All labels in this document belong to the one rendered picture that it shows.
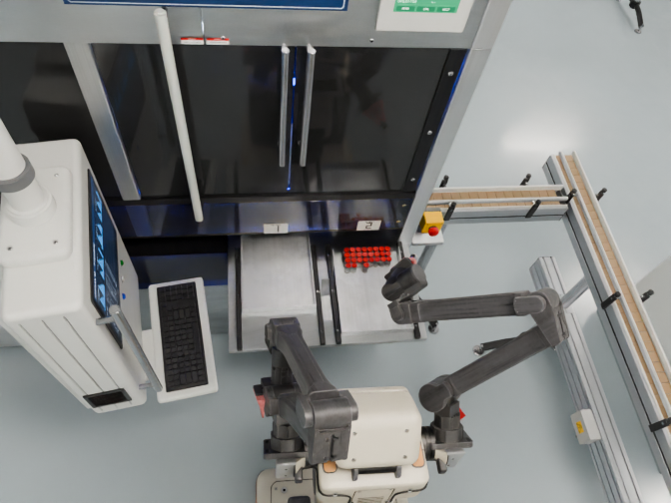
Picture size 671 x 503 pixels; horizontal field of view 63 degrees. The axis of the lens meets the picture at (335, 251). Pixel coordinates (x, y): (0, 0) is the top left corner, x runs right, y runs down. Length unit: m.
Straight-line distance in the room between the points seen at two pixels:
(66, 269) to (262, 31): 0.70
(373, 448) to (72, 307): 0.75
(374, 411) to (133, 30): 1.03
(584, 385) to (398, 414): 1.34
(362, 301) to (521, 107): 2.61
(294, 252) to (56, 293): 1.00
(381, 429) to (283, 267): 0.89
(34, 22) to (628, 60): 4.49
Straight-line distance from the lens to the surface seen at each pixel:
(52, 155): 1.56
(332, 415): 1.08
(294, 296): 1.98
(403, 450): 1.38
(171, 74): 1.35
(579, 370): 2.57
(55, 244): 1.35
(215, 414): 2.76
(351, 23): 1.36
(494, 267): 3.32
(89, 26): 1.40
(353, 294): 2.01
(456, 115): 1.64
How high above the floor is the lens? 2.66
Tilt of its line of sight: 58 degrees down
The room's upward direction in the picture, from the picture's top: 11 degrees clockwise
